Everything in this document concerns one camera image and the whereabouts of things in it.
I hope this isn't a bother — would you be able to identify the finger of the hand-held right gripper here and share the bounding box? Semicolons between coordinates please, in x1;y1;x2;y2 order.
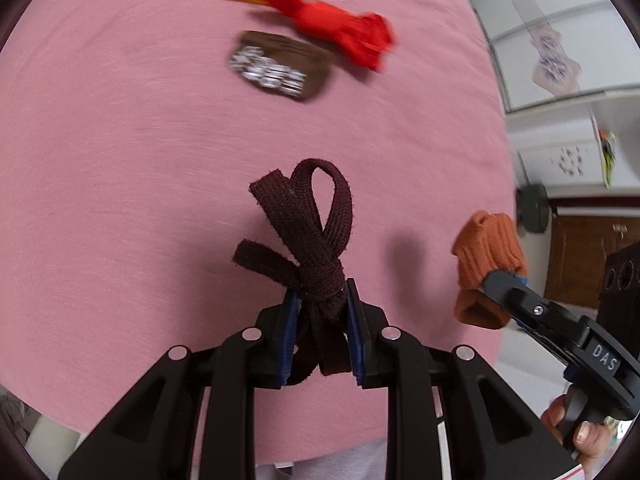
481;269;590;343
511;316;576;363

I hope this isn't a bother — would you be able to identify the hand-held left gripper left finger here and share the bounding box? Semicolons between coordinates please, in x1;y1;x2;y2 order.
57;290;303;480

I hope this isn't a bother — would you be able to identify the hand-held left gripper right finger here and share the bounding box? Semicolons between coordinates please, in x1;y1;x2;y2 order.
345;277;576;480

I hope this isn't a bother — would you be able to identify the orange knitted sock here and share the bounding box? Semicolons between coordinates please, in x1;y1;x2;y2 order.
451;211;528;331

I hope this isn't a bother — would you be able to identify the dark brown fabric strap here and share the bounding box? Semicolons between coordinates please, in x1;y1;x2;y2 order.
231;158;357;387

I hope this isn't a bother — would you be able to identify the person's right hand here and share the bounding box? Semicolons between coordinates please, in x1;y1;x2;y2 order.
541;394;617;462

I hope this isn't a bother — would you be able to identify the wooden door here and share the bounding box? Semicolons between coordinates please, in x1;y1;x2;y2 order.
542;204;640;312

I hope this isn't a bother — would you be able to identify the black speaker box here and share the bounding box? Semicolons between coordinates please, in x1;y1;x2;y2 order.
596;242;640;326

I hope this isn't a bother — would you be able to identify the green stool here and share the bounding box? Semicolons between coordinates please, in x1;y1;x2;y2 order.
515;183;550;234

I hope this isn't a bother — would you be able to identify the pale lilac cloth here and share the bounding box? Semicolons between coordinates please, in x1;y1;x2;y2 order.
254;439;392;480

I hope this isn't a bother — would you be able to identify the white low cabinet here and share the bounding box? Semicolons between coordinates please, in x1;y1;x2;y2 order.
505;94;640;202

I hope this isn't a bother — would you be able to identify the colourful toy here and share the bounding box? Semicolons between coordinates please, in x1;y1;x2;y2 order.
594;119;619;189

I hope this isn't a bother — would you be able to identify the white sliding wardrobe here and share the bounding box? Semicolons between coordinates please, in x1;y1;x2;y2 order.
459;0;640;117

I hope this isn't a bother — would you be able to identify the brown patterned sock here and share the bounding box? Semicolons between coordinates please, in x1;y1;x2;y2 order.
227;31;335;103

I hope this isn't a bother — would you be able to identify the red crumpled cloth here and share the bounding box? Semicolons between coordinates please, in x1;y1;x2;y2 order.
256;0;397;72

